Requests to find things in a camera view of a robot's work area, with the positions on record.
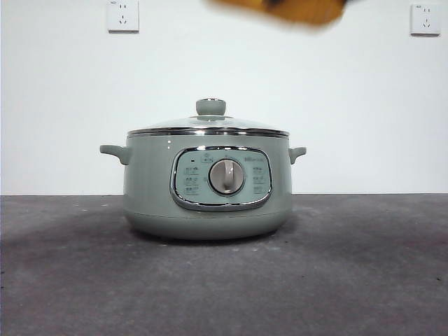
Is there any white wall socket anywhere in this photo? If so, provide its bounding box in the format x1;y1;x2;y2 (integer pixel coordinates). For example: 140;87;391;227
409;3;442;37
107;0;140;34

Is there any sage green electric cooking pot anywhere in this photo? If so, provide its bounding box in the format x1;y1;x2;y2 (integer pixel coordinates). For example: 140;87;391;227
99;132;308;242

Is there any yellow corn cob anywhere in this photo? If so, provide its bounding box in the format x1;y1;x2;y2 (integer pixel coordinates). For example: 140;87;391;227
202;0;346;36

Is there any glass lid with green knob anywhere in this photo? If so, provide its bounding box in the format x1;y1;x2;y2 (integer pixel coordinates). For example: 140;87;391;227
126;98;291;138

